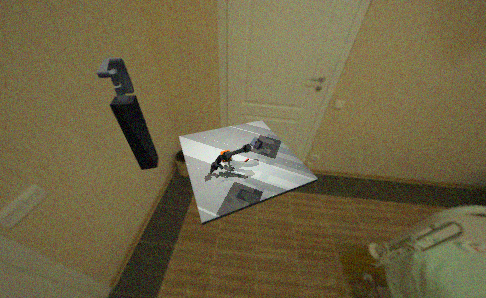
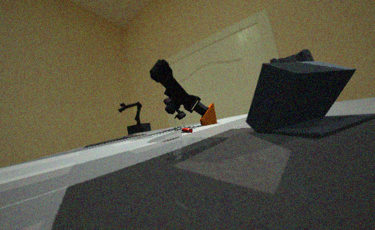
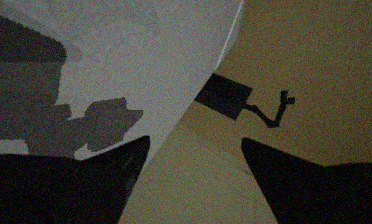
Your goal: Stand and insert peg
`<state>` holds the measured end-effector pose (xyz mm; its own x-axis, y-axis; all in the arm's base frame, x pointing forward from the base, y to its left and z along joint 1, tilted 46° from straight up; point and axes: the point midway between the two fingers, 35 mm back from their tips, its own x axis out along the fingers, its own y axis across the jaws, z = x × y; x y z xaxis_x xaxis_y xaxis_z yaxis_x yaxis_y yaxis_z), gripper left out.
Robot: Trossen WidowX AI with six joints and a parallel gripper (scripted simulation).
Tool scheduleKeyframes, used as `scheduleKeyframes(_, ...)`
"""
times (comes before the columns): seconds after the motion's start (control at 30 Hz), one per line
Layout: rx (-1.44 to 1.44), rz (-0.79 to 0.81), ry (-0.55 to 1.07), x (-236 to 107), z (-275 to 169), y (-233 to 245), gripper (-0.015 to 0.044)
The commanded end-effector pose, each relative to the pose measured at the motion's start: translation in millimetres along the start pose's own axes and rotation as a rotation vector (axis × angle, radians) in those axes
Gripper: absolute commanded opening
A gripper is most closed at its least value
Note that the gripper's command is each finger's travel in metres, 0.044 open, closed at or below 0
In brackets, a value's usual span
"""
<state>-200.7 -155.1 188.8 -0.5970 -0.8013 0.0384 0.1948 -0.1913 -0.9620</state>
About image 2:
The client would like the red peg with white band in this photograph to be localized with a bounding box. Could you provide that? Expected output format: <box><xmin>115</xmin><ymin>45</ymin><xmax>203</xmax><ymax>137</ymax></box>
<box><xmin>182</xmin><ymin>128</ymin><xmax>193</xmax><ymax>133</ymax></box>

